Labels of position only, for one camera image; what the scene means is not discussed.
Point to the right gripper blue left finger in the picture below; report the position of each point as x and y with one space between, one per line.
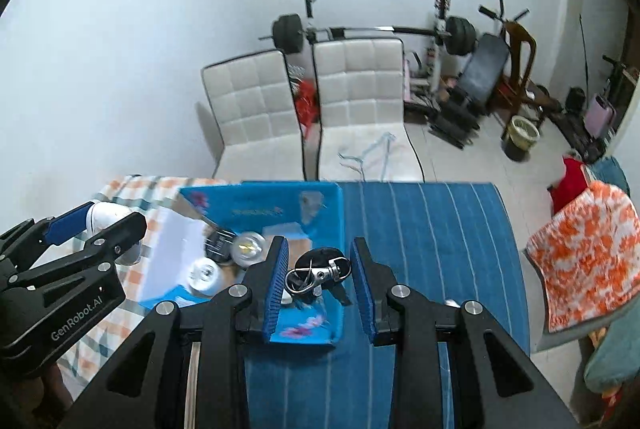
265 281

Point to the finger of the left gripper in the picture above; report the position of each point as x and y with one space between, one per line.
27 241
105 246

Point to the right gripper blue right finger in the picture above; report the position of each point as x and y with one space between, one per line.
372 281

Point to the steel lidded tin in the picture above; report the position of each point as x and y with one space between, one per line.
249 248

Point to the white earbuds case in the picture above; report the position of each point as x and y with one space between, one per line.
102 215

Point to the clear acrylic box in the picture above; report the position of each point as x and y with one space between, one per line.
292 231

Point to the key bunch with fob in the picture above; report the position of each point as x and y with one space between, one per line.
316 271

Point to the black round patterned tin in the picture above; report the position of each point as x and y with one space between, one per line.
218 245

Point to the white round tin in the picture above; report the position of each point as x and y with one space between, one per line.
204 278

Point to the person left hand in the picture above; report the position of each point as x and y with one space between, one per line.
40 402

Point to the blue cardboard milk box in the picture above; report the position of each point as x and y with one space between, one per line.
249 207

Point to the orange plaid cloth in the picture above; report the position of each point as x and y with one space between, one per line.
151 196

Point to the blue striped tablecloth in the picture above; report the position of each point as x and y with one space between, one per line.
445 240

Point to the black weight bench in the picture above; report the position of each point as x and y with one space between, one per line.
458 116

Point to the left white leather chair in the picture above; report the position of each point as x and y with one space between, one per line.
252 102

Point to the white leather chair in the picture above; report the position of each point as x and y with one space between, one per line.
360 86
252 102

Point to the red plastic bag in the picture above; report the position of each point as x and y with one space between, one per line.
306 103

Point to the right white leather chair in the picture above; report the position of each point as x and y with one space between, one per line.
360 86

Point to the trash bin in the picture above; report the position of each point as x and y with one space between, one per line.
519 138

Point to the orange floral cloth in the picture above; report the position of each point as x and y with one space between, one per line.
588 257

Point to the red cloth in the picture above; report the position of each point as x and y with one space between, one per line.
574 181

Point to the teal clothes pile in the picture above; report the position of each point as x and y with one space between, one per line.
615 358

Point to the barbell with black plates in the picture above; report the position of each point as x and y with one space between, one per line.
288 33

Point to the brown wooden chair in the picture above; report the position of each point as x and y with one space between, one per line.
517 88

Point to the pink suitcase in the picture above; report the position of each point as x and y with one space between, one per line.
599 116

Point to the wire clothes hangers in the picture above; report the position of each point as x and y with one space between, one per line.
373 162

